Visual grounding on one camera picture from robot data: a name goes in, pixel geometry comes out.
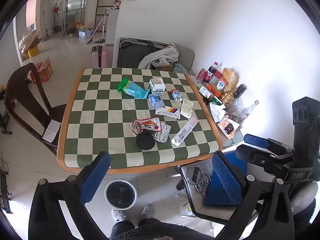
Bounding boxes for gold wrapped item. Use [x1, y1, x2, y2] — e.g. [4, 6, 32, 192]
[222, 91, 237, 104]

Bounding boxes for clear glass bottle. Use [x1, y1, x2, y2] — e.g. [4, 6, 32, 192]
[241, 100, 259, 124]

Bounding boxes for brown cardboard box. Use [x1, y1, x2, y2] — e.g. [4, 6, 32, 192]
[151, 64, 174, 72]

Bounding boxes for orange box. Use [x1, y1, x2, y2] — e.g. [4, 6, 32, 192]
[207, 84, 222, 98]

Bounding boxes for small blue milk carton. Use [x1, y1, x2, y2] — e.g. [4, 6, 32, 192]
[171, 89, 184, 102]

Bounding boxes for white sacks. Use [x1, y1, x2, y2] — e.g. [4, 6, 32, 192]
[19, 30, 43, 53]

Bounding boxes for yellow bin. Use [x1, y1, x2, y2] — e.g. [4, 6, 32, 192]
[27, 46, 40, 58]

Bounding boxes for dark coat rack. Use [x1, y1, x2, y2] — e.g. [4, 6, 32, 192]
[60, 0, 73, 40]

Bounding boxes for long white toothpaste box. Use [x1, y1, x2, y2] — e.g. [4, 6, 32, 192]
[171, 117, 199, 147]

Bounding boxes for broom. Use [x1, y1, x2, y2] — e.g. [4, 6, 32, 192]
[86, 16, 105, 45]

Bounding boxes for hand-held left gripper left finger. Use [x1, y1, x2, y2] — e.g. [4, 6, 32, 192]
[29, 151, 111, 240]

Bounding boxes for blue packet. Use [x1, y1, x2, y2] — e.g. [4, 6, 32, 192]
[149, 94, 165, 109]

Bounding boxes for orange snack packet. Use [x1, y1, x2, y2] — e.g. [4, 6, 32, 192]
[217, 119, 238, 139]

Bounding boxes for green checkered tablecloth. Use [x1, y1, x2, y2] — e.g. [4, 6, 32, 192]
[57, 67, 224, 174]

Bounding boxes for cola bottle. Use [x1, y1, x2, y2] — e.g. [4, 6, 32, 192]
[204, 62, 220, 83]

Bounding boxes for black round lid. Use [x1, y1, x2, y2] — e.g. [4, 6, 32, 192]
[136, 131, 157, 150]

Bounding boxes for green and white box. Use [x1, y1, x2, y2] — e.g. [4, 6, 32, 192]
[199, 85, 213, 98]

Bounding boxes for white cloth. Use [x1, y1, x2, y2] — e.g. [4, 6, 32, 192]
[139, 44, 180, 70]

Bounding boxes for red and orange carton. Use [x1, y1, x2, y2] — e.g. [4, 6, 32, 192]
[30, 56, 53, 84]

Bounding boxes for white round trash bin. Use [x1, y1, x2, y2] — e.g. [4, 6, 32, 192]
[104, 179, 137, 210]

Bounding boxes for white cardboard box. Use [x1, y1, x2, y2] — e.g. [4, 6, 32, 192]
[148, 78, 166, 95]

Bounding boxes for pink suitcase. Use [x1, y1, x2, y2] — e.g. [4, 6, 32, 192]
[91, 45, 109, 68]

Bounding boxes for person's legs in black pants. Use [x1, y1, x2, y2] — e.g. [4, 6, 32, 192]
[110, 217, 213, 240]

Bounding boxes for plain blue box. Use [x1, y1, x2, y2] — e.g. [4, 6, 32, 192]
[204, 152, 248, 207]

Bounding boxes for white box with coloured stripes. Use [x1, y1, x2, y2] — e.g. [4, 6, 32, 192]
[155, 107, 181, 120]

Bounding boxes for yellow snack bag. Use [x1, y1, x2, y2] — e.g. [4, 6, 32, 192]
[222, 67, 238, 91]

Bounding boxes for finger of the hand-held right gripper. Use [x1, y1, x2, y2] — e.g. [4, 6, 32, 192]
[235, 144, 293, 168]
[244, 134, 295, 155]

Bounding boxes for silver foil blister pack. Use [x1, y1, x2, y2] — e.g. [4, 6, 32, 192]
[155, 123, 172, 143]

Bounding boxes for black box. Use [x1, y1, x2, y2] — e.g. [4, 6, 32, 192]
[234, 84, 247, 99]

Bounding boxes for white plastic bag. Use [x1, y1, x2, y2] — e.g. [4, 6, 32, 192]
[175, 194, 194, 217]

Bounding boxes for person's right forearm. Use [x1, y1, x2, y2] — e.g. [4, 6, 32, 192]
[292, 201, 318, 230]

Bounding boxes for white paper sheet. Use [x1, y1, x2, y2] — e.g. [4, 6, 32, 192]
[43, 120, 62, 142]

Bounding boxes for black exercise equipment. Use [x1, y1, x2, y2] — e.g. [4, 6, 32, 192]
[0, 112, 13, 135]

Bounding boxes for red snack pouch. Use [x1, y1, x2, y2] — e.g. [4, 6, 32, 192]
[132, 118, 162, 133]

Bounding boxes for dark wooden chair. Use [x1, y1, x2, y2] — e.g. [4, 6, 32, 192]
[4, 62, 68, 155]

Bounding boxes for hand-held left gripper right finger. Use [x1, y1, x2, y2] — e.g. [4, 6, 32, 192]
[212, 151, 295, 240]

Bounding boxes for metal hand grip trainer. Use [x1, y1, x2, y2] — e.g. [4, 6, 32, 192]
[187, 166, 212, 198]

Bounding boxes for cream blister pill box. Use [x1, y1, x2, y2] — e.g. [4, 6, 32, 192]
[180, 99, 194, 119]

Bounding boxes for dark folding bed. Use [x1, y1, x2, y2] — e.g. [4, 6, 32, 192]
[117, 37, 168, 68]

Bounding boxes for crumpled white tissue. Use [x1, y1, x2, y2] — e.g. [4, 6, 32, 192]
[209, 102, 227, 123]

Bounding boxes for green and blue rice bag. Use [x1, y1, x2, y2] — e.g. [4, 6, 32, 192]
[117, 78, 150, 99]

